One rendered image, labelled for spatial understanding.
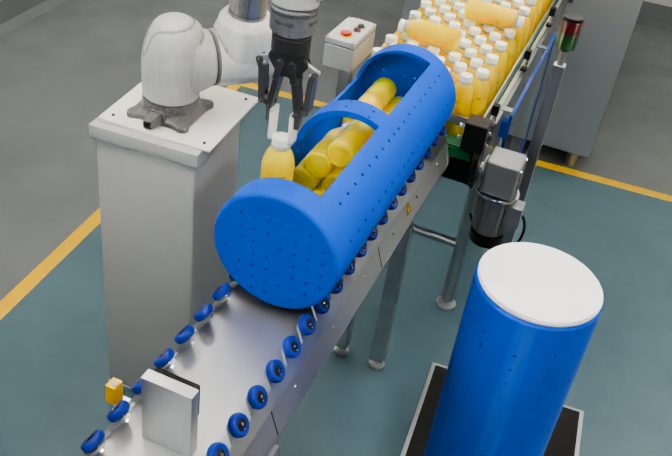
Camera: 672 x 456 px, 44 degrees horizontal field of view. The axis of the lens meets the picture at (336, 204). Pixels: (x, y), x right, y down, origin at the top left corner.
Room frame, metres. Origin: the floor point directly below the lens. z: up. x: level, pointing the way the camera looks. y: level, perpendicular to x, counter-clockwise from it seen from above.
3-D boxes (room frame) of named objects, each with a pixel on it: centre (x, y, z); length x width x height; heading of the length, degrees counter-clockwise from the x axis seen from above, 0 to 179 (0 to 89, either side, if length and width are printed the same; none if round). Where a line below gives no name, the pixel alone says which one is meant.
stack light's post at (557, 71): (2.49, -0.64, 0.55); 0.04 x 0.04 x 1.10; 72
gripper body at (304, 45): (1.45, 0.13, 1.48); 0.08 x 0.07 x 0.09; 72
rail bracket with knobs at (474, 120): (2.21, -0.39, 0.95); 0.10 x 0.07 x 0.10; 72
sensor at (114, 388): (1.05, 0.34, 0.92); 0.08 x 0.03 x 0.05; 72
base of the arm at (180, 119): (1.97, 0.49, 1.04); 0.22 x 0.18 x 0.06; 165
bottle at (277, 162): (1.45, 0.13, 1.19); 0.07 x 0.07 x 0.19
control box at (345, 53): (2.52, 0.03, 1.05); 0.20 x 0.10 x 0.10; 162
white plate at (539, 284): (1.44, -0.47, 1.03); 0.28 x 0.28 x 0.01
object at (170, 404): (0.97, 0.23, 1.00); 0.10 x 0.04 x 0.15; 72
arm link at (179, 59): (2.00, 0.48, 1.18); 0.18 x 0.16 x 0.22; 121
